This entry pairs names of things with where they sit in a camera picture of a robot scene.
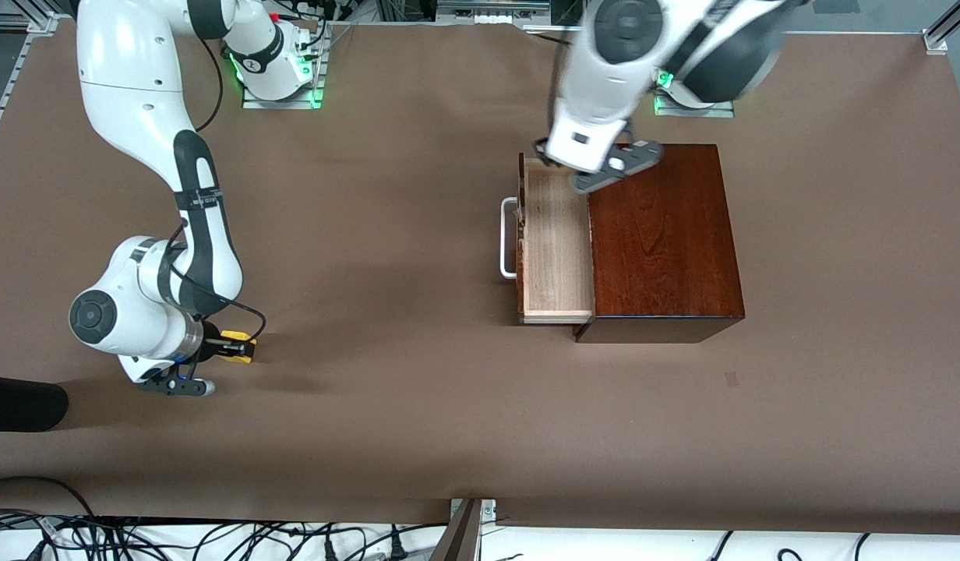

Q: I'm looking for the tangled black cable bundle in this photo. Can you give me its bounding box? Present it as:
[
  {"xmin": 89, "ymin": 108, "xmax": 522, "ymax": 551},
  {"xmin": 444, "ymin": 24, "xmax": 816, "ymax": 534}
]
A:
[{"xmin": 0, "ymin": 477, "xmax": 450, "ymax": 561}]

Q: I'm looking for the dark aluminium profile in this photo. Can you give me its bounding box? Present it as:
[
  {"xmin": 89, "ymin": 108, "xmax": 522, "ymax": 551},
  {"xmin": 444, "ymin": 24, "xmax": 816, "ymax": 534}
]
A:
[{"xmin": 429, "ymin": 499, "xmax": 482, "ymax": 561}]

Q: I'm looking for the aluminium frame rail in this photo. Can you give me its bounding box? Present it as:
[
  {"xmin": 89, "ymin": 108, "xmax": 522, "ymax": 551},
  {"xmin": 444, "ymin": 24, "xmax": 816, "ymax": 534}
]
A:
[
  {"xmin": 0, "ymin": 16, "xmax": 60, "ymax": 161},
  {"xmin": 930, "ymin": 0, "xmax": 960, "ymax": 44}
]

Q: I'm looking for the light wood drawer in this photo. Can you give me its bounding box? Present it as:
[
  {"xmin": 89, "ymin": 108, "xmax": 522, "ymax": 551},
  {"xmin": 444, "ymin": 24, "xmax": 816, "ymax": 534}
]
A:
[{"xmin": 517, "ymin": 152, "xmax": 598, "ymax": 325}]

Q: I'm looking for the dark brown wooden cabinet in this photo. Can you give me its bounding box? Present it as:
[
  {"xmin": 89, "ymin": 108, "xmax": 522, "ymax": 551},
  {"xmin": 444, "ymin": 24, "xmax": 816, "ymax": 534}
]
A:
[{"xmin": 571, "ymin": 143, "xmax": 746, "ymax": 344}]

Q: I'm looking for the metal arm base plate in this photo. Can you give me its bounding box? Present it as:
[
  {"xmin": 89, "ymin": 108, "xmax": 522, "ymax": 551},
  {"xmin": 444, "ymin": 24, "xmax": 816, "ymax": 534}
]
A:
[
  {"xmin": 653, "ymin": 90, "xmax": 736, "ymax": 118},
  {"xmin": 241, "ymin": 76, "xmax": 326, "ymax": 111}
]

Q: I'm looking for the yellow block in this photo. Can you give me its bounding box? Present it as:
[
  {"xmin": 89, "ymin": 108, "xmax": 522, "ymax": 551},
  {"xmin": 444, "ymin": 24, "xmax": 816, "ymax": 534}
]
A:
[{"xmin": 221, "ymin": 330, "xmax": 257, "ymax": 365}]

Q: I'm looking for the black padded pole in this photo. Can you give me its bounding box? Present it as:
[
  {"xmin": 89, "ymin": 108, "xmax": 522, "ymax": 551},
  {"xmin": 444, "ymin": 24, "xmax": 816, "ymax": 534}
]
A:
[{"xmin": 0, "ymin": 375, "xmax": 69, "ymax": 432}]

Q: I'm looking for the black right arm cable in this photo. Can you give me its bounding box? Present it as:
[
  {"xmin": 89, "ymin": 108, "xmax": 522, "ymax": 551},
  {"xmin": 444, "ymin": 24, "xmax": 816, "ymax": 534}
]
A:
[
  {"xmin": 167, "ymin": 218, "xmax": 267, "ymax": 344},
  {"xmin": 196, "ymin": 37, "xmax": 225, "ymax": 133}
]

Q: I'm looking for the white metal drawer handle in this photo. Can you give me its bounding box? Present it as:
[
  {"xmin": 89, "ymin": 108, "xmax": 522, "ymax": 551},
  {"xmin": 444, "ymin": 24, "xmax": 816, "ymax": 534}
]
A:
[{"xmin": 500, "ymin": 197, "xmax": 520, "ymax": 280}]

